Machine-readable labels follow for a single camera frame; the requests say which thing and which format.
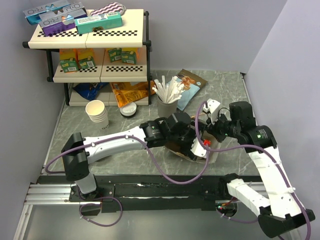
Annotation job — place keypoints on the aluminium rail frame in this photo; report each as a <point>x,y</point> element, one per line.
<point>44,194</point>

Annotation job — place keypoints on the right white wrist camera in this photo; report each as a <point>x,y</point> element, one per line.
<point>212,108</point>

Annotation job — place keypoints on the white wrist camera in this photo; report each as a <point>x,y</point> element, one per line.
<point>212,108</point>
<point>198,150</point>

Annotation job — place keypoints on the green orange box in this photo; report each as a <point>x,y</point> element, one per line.
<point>86,58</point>
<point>68,60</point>
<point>129,55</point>
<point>114,54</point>

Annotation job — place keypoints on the orange snack bag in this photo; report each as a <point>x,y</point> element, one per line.
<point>128,92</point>

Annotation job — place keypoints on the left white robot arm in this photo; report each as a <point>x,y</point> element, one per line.
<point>79,152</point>

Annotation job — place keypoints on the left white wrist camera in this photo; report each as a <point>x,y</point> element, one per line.
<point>198,150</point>

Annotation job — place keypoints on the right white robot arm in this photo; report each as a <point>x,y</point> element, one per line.
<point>281,211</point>

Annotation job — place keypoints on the cream checkered shelf rack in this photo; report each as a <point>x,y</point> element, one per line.
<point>133,33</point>

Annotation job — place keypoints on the green orange box far left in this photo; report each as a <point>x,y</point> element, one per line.
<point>68,60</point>

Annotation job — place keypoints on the grey straw holder cup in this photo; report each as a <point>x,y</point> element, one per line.
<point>166,109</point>

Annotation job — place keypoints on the teal carton box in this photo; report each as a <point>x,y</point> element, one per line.
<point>98,22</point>

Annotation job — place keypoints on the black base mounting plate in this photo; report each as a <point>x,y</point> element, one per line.
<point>153,192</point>

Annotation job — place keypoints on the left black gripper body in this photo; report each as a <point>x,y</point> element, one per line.
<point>185,139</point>

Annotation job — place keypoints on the purple O-R-O box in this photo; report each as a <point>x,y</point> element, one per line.
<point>61,23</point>

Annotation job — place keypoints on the dark blue snack bag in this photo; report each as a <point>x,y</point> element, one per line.
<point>89,91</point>

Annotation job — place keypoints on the stack of white cup lids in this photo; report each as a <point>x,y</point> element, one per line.
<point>129,110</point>

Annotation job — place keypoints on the blue O-R-O box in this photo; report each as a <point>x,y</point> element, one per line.
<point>40,13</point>

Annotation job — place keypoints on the purple white wavy pouch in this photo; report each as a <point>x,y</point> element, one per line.
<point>110,8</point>

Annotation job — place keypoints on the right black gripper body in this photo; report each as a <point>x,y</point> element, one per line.
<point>223,127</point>

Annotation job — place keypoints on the light blue nut bag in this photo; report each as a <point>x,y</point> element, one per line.
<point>192,84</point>

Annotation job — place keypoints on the stack of white paper cups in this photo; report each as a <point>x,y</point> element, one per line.
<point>97,112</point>

